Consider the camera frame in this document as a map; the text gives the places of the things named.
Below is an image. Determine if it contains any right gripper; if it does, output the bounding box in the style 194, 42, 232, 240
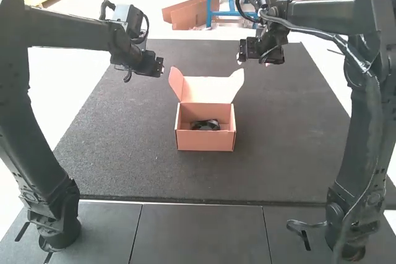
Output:
236, 36, 286, 67

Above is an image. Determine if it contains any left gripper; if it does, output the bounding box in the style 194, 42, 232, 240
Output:
128, 49, 165, 79

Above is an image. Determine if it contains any cardboard box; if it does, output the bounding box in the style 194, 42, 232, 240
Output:
168, 66, 246, 153

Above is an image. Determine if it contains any flat brown cardboard sheet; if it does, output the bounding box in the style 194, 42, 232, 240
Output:
161, 0, 221, 31

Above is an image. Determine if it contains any black mat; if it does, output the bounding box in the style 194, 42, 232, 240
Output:
52, 38, 396, 208

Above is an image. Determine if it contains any black square fan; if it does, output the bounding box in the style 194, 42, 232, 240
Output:
189, 117, 221, 132

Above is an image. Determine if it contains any dark base panel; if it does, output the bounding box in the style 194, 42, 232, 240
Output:
0, 200, 144, 264
129, 203, 273, 264
262, 205, 396, 264

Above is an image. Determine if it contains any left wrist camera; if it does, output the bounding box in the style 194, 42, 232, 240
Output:
110, 3, 149, 52

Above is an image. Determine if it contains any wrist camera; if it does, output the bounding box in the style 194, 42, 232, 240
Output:
110, 3, 149, 52
262, 0, 292, 18

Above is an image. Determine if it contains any black cable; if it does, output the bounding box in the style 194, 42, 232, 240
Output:
235, 0, 262, 24
98, 0, 117, 21

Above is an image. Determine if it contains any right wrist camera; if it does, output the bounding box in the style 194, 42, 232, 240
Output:
262, 0, 292, 18

